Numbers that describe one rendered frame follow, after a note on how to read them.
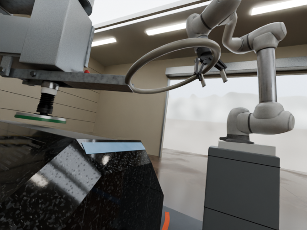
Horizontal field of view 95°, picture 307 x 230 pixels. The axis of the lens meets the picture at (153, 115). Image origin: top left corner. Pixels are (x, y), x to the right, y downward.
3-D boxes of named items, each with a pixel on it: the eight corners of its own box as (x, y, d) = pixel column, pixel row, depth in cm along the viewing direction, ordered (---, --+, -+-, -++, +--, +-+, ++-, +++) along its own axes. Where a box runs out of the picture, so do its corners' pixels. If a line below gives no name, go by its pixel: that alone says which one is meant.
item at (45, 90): (37, 91, 75) (38, 85, 75) (47, 95, 81) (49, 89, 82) (49, 93, 74) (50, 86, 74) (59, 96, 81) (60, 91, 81)
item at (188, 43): (108, 67, 50) (107, 60, 51) (136, 100, 98) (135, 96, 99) (245, 26, 48) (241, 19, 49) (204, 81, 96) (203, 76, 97)
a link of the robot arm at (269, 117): (257, 133, 108) (298, 135, 90) (248, 134, 98) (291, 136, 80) (253, 38, 114) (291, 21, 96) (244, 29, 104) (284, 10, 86)
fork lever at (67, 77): (-8, 73, 71) (-5, 64, 72) (29, 86, 90) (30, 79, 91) (125, 82, 65) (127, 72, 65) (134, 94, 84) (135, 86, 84)
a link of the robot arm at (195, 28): (187, 45, 82) (205, 28, 72) (179, 23, 85) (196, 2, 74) (198, 48, 88) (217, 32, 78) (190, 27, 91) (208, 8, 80)
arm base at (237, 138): (218, 140, 123) (218, 134, 124) (248, 143, 115) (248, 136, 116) (219, 141, 107) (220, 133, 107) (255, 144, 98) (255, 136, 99)
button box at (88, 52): (73, 65, 90) (82, 24, 94) (76, 66, 93) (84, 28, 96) (85, 65, 89) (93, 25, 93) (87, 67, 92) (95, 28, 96)
